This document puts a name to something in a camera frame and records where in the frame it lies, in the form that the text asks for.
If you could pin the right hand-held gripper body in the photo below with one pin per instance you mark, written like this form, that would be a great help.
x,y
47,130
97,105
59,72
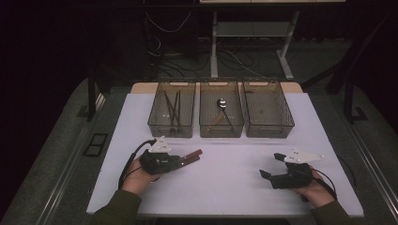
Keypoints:
x,y
294,178

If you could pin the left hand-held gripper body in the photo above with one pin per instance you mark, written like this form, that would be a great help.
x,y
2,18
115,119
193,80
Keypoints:
x,y
156,162

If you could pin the black chopstick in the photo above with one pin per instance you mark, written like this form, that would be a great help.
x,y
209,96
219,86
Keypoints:
x,y
174,109
169,106

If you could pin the transparent grey plastic bin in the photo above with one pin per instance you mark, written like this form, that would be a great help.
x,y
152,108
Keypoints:
x,y
209,100
159,109
267,109

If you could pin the dark metal spoon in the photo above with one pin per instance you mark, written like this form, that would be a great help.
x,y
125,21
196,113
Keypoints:
x,y
221,103

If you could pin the person's right hand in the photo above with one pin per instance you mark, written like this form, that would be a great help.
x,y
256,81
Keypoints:
x,y
316,192

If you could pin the person's left hand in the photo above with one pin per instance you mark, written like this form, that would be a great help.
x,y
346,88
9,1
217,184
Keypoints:
x,y
137,181

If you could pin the aluminium rail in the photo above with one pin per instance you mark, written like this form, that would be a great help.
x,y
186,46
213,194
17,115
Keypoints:
x,y
375,170
65,175

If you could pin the black stand post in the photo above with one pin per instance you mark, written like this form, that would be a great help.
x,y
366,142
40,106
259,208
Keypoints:
x,y
91,97
349,100

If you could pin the white metal desk frame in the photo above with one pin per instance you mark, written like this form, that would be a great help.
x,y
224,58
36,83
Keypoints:
x,y
214,47

